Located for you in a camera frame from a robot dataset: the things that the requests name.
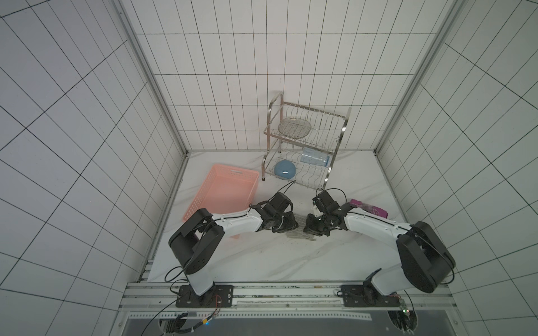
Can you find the grey striped dishcloth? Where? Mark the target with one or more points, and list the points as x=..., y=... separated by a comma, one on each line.
x=299, y=233

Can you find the pink plastic basket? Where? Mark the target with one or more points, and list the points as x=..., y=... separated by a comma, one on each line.
x=225, y=195

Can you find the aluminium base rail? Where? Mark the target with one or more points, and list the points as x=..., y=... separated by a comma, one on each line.
x=265, y=300

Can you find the clear blue plastic container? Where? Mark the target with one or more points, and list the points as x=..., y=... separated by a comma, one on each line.
x=313, y=157

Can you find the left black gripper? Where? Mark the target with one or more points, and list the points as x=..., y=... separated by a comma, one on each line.
x=291, y=225

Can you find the steel two-tier dish rack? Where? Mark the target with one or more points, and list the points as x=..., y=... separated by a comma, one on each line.
x=328, y=130

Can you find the purple snack packet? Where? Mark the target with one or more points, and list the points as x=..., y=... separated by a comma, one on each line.
x=377, y=211

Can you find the round metal strainer plate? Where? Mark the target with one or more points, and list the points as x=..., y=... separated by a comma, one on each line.
x=294, y=128

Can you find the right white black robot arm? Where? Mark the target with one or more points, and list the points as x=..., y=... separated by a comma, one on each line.
x=424, y=261

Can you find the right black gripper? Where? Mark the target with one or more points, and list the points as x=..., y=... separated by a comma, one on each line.
x=316, y=225

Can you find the blue bowl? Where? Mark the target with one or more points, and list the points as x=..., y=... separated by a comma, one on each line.
x=285, y=169

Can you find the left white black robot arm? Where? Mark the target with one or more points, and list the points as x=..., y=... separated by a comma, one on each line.
x=195, y=243

